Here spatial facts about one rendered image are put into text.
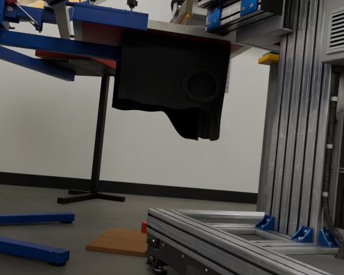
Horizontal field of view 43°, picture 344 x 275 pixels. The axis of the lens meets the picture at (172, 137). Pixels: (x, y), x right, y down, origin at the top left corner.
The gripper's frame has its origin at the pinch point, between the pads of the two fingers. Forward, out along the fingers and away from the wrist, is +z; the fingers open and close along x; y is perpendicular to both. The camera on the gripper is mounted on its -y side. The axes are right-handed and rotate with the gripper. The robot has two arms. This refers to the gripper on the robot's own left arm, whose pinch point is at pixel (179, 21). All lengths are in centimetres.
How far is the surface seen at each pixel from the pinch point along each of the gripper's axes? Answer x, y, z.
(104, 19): -36.3, 30.1, 13.5
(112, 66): -25, -111, 7
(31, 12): -68, 3, 8
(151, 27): -16.9, 29.0, 13.5
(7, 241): -64, 32, 104
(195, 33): 1.8, 29.1, 13.0
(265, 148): 45, 14, 58
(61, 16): -54, 13, 10
